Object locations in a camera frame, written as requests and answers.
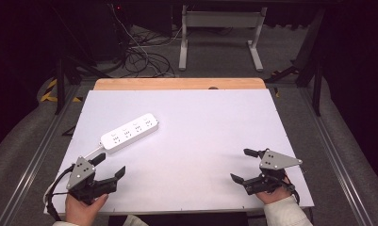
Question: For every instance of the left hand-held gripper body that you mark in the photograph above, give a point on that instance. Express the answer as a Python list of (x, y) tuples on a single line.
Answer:
[(81, 175)]

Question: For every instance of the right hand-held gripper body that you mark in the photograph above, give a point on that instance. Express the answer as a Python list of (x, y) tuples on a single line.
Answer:
[(274, 161)]

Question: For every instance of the person's right hand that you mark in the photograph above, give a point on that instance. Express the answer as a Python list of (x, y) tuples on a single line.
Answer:
[(271, 197)]

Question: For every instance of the person's left hand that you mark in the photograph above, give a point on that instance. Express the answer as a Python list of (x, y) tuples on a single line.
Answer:
[(79, 212)]

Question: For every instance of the white power strip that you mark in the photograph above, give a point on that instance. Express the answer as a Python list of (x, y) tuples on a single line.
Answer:
[(130, 132)]

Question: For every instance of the person's white clothing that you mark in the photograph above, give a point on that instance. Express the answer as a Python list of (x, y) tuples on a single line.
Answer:
[(134, 221)]

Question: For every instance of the white board sheet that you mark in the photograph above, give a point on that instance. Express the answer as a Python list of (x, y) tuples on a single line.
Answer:
[(193, 141)]

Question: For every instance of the yellow black hazard tape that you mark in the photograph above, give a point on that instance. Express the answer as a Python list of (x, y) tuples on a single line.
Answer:
[(50, 92)]

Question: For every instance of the black tripod stand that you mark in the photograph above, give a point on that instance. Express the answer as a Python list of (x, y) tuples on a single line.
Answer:
[(60, 81)]

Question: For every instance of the black metal stand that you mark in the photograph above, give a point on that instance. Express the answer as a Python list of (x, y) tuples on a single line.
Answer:
[(315, 81)]

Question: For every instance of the wooden table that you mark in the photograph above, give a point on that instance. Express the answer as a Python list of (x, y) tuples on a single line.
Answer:
[(177, 84)]

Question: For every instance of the dark cabinet with red light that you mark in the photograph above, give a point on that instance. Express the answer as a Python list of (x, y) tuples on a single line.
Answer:
[(111, 28)]

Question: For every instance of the aluminium floor rail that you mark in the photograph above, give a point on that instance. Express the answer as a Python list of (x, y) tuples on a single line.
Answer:
[(337, 163), (36, 157)]

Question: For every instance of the white metal desk frame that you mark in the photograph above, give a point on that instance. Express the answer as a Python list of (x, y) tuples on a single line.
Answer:
[(221, 19)]

